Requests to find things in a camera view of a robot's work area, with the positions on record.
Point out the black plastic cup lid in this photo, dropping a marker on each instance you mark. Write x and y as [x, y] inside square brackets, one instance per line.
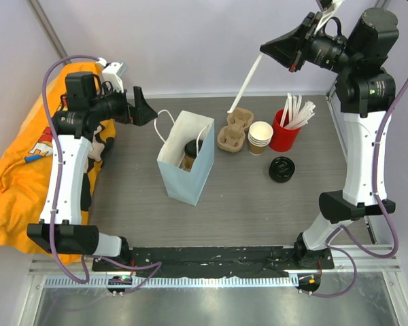
[192, 148]

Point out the white slotted cable duct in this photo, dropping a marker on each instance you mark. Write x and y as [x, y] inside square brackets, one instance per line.
[117, 281]

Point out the stack of paper cups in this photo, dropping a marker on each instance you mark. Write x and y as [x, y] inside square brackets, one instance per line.
[259, 136]

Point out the single brown paper cup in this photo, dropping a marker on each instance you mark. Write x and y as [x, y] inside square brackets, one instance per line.
[188, 162]

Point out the brown pulp cup carrier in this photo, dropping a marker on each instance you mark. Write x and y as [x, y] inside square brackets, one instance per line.
[184, 169]

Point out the red straw holder cup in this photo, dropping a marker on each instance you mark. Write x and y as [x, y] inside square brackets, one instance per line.
[283, 138]

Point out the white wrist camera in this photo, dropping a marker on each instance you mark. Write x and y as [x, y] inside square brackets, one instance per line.
[328, 9]
[112, 73]

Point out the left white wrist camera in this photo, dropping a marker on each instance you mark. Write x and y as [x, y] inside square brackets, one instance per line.
[112, 73]

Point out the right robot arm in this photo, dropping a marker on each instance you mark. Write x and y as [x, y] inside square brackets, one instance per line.
[366, 92]

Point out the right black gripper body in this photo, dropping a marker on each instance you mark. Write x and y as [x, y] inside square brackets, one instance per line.
[311, 21]

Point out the wrapped white straws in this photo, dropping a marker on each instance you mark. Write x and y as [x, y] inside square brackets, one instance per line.
[296, 113]

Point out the stacked pulp cup carriers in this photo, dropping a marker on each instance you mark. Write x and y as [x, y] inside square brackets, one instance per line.
[231, 138]

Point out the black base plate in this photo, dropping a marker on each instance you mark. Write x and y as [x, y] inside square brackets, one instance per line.
[242, 262]

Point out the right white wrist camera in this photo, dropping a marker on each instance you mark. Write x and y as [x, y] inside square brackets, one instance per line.
[328, 9]

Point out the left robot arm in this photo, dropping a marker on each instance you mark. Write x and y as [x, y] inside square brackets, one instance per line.
[89, 100]

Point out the white blue paper bag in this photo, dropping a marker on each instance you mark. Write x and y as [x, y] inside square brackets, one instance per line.
[179, 184]

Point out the single white straw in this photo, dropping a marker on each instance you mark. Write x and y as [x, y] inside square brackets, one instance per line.
[245, 83]

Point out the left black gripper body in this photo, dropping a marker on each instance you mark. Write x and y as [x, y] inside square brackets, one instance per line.
[124, 113]

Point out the orange printed shirt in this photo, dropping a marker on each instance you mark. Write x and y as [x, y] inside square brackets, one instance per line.
[26, 164]

